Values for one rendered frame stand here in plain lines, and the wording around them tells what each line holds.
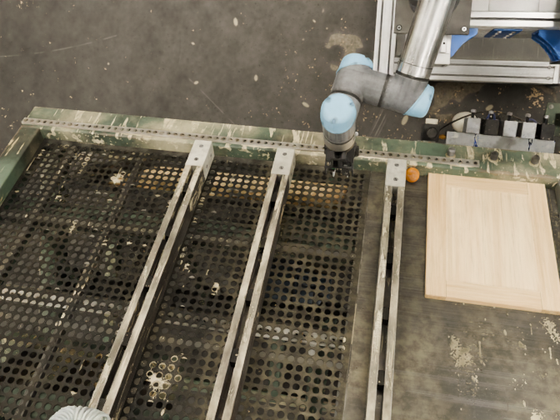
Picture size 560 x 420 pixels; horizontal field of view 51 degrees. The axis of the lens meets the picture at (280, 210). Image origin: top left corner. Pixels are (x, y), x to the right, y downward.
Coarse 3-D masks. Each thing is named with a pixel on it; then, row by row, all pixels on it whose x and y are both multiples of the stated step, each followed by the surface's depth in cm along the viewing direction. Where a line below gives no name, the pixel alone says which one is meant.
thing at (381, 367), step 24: (384, 192) 189; (384, 216) 177; (384, 240) 171; (384, 264) 166; (384, 288) 165; (384, 312) 156; (384, 336) 155; (384, 360) 151; (384, 384) 143; (384, 408) 139
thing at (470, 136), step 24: (432, 120) 207; (456, 120) 219; (480, 120) 203; (504, 120) 217; (528, 120) 204; (456, 144) 208; (480, 144) 206; (504, 144) 205; (528, 144) 204; (552, 144) 202
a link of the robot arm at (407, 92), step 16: (432, 0) 119; (448, 0) 119; (416, 16) 122; (432, 16) 120; (448, 16) 121; (416, 32) 123; (432, 32) 121; (416, 48) 123; (432, 48) 123; (400, 64) 127; (416, 64) 124; (432, 64) 126; (400, 80) 127; (416, 80) 125; (384, 96) 128; (400, 96) 127; (416, 96) 127; (432, 96) 127; (400, 112) 131; (416, 112) 128
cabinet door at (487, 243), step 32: (448, 192) 190; (480, 192) 189; (512, 192) 188; (544, 192) 188; (448, 224) 181; (480, 224) 181; (512, 224) 180; (544, 224) 179; (448, 256) 174; (480, 256) 173; (512, 256) 173; (544, 256) 172; (448, 288) 166; (480, 288) 165; (512, 288) 165; (544, 288) 165
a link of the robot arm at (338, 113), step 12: (336, 96) 125; (348, 96) 127; (324, 108) 124; (336, 108) 124; (348, 108) 124; (324, 120) 125; (336, 120) 123; (348, 120) 124; (324, 132) 132; (336, 132) 127; (348, 132) 129; (336, 144) 133
